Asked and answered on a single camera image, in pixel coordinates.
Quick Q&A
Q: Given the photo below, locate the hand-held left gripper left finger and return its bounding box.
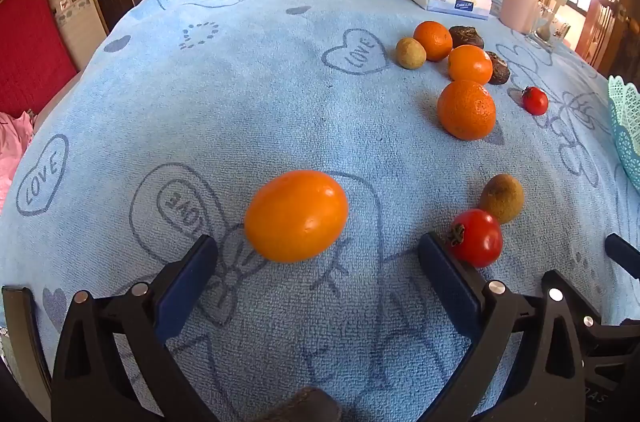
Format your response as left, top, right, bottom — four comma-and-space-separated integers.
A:
50, 233, 221, 422

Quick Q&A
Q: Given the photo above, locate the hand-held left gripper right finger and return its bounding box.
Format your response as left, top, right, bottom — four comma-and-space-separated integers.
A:
417, 231, 587, 422

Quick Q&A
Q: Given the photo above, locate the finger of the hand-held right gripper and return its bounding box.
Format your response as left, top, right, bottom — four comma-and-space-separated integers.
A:
604, 233, 640, 279
582, 313, 640, 422

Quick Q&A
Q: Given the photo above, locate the large red tomato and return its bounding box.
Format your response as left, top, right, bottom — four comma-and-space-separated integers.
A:
446, 209, 504, 269

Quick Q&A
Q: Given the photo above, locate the teal plastic lattice basket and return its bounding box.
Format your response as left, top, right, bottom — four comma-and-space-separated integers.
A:
607, 74, 640, 194

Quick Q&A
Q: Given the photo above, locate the smooth large orange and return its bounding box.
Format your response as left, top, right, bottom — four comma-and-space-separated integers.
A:
244, 169, 350, 263

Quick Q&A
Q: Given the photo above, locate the large textured mandarin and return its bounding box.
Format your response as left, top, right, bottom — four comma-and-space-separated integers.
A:
437, 80, 497, 141

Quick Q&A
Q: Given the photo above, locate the small orange mandarin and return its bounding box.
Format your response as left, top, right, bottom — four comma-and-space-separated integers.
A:
413, 20, 453, 62
447, 45, 494, 85

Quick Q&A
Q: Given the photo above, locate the brown kiwi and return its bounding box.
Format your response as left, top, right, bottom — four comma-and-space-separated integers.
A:
395, 37, 427, 70
478, 173, 526, 225

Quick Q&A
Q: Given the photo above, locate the dark brown wrinkled fruit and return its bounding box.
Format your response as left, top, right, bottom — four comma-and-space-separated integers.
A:
485, 51, 511, 86
448, 25, 485, 50

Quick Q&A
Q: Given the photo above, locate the small red tomato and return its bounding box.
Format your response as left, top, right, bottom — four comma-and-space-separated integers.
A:
521, 86, 549, 116

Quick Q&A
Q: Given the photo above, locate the light blue printed blanket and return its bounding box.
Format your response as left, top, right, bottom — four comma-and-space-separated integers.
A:
0, 0, 640, 422

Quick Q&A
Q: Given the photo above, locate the pink cloth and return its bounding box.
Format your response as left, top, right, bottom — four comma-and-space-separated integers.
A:
0, 111, 34, 209

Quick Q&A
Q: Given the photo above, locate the clear drinking glass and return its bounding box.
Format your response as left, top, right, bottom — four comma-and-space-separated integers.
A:
525, 1, 572, 53

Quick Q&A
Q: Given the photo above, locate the red wall panel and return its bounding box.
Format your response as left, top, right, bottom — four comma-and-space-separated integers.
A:
0, 0, 79, 114

